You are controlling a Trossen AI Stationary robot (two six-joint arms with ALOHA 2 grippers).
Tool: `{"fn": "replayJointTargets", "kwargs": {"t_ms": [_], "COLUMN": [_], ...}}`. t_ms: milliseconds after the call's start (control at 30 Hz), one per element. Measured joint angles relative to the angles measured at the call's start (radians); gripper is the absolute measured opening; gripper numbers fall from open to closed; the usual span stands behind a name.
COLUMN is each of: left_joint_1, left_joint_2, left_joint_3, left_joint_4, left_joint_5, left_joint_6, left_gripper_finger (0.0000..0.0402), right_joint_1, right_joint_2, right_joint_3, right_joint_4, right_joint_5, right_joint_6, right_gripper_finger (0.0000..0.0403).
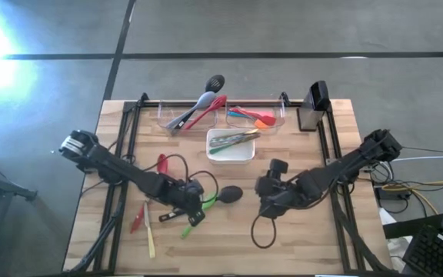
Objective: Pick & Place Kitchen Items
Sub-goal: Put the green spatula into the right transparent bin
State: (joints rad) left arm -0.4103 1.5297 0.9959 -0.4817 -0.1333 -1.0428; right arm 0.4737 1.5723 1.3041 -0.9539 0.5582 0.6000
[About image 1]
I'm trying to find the gold knife green handle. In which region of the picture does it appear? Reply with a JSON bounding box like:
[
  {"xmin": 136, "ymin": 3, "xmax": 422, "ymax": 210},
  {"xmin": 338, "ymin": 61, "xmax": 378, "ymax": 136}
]
[{"xmin": 208, "ymin": 133, "xmax": 262, "ymax": 155}]

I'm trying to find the black power box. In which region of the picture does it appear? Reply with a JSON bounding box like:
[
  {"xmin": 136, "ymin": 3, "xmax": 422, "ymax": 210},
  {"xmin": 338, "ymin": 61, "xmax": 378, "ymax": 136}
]
[{"xmin": 375, "ymin": 185, "xmax": 414, "ymax": 202}]

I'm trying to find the pink silicone spatula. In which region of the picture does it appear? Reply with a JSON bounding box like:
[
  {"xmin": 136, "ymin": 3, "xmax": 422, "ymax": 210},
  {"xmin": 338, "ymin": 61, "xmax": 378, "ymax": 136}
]
[{"xmin": 240, "ymin": 109, "xmax": 275, "ymax": 118}]

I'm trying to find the black slotted spoon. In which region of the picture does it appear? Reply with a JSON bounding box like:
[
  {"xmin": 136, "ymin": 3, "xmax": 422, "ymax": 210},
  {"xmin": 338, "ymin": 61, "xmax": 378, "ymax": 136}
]
[{"xmin": 175, "ymin": 73, "xmax": 226, "ymax": 130}]

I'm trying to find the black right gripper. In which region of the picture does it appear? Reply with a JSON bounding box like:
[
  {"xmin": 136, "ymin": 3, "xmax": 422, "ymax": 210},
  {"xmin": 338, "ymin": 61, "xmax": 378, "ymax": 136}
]
[{"xmin": 255, "ymin": 158, "xmax": 311, "ymax": 220}]

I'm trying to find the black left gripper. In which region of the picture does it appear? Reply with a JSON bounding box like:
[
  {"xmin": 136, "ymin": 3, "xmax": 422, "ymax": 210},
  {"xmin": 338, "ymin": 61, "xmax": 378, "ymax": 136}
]
[{"xmin": 155, "ymin": 177, "xmax": 207, "ymax": 228}]

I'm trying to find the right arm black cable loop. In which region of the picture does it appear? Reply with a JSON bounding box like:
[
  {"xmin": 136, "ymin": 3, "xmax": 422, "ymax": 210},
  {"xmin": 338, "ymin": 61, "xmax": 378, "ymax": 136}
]
[{"xmin": 249, "ymin": 214, "xmax": 278, "ymax": 250}]

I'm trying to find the yellow floor cable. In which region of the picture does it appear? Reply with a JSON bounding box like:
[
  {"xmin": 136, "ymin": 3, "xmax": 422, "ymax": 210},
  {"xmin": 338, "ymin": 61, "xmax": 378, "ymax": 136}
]
[{"xmin": 381, "ymin": 177, "xmax": 443, "ymax": 216}]

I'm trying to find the black keyboard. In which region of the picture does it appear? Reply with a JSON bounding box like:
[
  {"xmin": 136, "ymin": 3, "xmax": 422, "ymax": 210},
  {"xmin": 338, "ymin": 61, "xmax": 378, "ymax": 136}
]
[{"xmin": 401, "ymin": 223, "xmax": 443, "ymax": 277}]

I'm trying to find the black ladle spoon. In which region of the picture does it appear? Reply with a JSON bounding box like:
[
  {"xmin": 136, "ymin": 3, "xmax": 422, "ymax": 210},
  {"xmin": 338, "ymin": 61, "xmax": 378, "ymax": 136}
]
[{"xmin": 158, "ymin": 185, "xmax": 244, "ymax": 224}]

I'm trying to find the black floor cable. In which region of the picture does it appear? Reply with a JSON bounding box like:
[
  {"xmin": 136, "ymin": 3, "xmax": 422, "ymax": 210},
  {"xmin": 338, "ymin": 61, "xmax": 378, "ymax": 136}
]
[{"xmin": 400, "ymin": 144, "xmax": 443, "ymax": 157}]

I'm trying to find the grey serving spoon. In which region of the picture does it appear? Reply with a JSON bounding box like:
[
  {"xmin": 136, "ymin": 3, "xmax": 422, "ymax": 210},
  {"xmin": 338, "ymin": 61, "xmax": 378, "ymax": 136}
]
[{"xmin": 165, "ymin": 90, "xmax": 218, "ymax": 131}]

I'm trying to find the white floor cable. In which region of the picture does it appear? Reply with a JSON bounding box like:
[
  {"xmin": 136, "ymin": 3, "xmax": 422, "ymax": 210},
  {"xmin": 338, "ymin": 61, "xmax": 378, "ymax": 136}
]
[{"xmin": 388, "ymin": 154, "xmax": 443, "ymax": 167}]

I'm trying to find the clear plastic bin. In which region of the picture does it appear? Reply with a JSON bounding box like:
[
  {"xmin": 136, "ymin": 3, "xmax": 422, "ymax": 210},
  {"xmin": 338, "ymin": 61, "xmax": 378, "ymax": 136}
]
[
  {"xmin": 156, "ymin": 99, "xmax": 220, "ymax": 137},
  {"xmin": 224, "ymin": 95, "xmax": 287, "ymax": 135}
]

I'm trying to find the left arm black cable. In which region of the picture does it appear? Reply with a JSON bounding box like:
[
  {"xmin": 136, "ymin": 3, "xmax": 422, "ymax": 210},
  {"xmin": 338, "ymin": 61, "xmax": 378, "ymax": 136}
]
[{"xmin": 127, "ymin": 153, "xmax": 220, "ymax": 204}]

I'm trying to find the lime green spatula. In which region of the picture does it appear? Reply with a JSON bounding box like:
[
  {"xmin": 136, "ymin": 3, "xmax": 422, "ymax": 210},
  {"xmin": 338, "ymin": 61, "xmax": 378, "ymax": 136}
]
[{"xmin": 180, "ymin": 191, "xmax": 218, "ymax": 239}]

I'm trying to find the red spoon metal handle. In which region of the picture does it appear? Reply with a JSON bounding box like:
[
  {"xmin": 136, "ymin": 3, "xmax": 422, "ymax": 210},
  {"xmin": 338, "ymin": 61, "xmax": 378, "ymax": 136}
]
[{"xmin": 129, "ymin": 153, "xmax": 169, "ymax": 235}]

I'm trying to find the clear plastic utensil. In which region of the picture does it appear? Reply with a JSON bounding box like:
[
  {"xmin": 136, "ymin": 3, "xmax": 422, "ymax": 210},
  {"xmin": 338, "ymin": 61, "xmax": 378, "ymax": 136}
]
[{"xmin": 210, "ymin": 135, "xmax": 259, "ymax": 150}]

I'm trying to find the red slotted spoon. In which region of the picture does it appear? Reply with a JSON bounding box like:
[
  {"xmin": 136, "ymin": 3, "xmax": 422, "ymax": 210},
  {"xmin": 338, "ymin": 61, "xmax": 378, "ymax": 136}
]
[{"xmin": 183, "ymin": 95, "xmax": 228, "ymax": 131}]

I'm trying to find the small red spatula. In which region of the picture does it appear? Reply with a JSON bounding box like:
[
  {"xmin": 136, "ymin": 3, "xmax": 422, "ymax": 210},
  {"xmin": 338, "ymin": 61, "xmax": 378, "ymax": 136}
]
[{"xmin": 229, "ymin": 107, "xmax": 278, "ymax": 127}]

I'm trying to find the white paper bag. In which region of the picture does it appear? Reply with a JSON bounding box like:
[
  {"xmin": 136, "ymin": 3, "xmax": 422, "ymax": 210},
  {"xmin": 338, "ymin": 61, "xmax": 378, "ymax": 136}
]
[{"xmin": 378, "ymin": 207, "xmax": 415, "ymax": 272}]

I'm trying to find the white plastic bin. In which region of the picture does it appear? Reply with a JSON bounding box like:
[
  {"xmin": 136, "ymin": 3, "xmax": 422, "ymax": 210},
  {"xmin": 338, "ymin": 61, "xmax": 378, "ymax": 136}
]
[{"xmin": 205, "ymin": 127, "xmax": 256, "ymax": 166}]

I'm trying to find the knife with yellow handle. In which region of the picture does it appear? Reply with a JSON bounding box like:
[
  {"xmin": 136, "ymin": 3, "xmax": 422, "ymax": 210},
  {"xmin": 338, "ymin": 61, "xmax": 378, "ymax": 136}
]
[{"xmin": 143, "ymin": 200, "xmax": 157, "ymax": 259}]

